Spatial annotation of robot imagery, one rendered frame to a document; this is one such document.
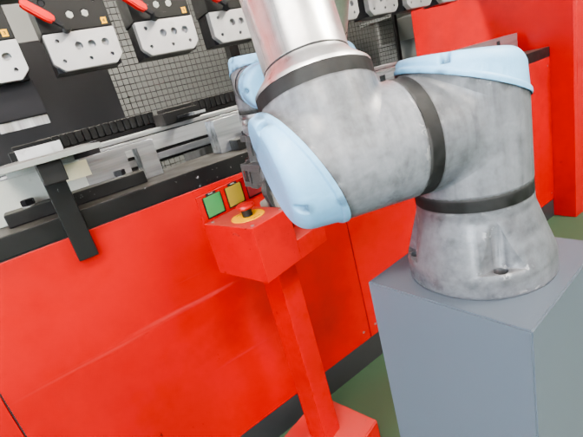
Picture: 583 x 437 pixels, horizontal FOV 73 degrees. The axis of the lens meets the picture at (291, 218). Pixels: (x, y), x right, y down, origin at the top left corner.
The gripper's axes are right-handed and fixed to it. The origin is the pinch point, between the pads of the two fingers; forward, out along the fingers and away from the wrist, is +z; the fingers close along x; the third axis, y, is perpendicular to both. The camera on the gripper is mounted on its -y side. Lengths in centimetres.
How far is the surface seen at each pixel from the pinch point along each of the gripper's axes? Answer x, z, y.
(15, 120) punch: 31, -32, 45
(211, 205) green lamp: 12.1, -7.3, 9.4
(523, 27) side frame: -179, -26, -8
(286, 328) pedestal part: 8.1, 24.8, -1.2
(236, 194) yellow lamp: 4.8, -6.9, 9.4
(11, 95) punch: 30, -37, 45
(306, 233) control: 1.1, 2.2, -6.6
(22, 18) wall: -52, -88, 258
